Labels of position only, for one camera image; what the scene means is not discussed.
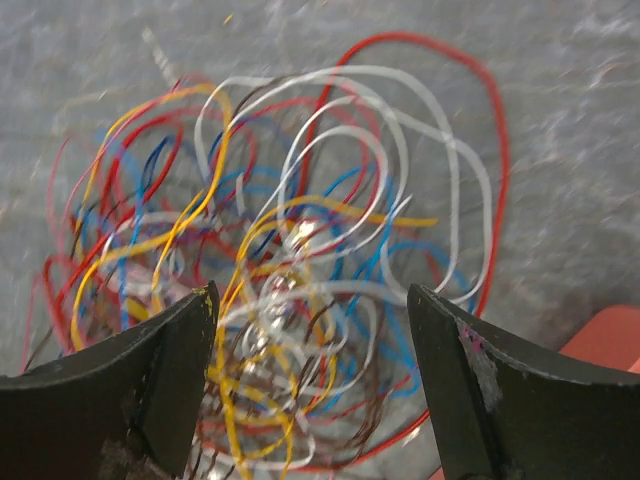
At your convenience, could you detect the orange plastic tray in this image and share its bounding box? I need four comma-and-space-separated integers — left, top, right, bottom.
429, 304, 640, 480

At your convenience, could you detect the multicoloured wire pile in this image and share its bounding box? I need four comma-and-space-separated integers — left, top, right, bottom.
22, 32, 511, 480

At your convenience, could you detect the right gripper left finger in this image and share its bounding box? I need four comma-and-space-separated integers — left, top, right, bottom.
1, 282, 219, 479

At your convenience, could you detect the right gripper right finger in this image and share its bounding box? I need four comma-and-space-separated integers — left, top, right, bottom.
406, 282, 640, 480

